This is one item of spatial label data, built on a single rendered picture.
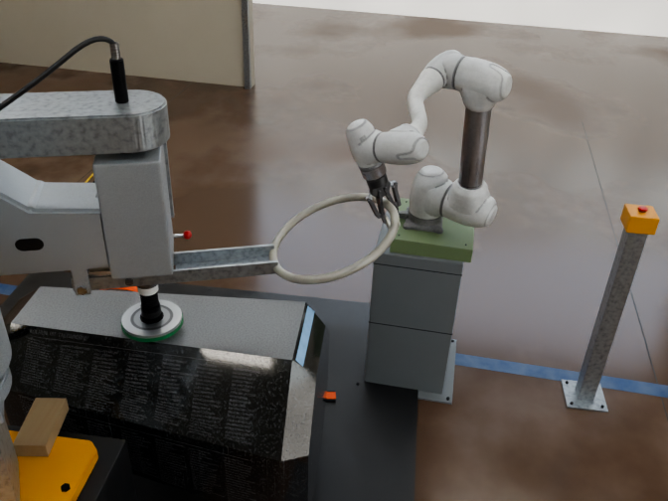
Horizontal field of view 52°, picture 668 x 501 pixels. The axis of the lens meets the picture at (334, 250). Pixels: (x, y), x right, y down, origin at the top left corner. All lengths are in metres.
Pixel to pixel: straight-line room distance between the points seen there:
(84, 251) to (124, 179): 0.30
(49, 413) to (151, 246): 0.62
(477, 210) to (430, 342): 0.74
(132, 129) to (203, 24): 5.36
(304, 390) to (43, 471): 0.87
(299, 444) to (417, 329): 1.06
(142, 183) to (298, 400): 0.92
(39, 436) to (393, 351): 1.75
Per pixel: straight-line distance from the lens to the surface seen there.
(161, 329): 2.52
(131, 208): 2.22
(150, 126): 2.12
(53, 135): 2.14
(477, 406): 3.57
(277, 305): 2.68
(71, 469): 2.29
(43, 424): 2.38
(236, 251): 2.49
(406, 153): 2.23
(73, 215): 2.26
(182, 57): 7.61
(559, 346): 4.05
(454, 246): 3.07
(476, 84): 2.66
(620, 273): 3.30
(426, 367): 3.46
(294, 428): 2.46
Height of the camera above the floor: 2.46
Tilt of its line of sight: 33 degrees down
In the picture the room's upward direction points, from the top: 2 degrees clockwise
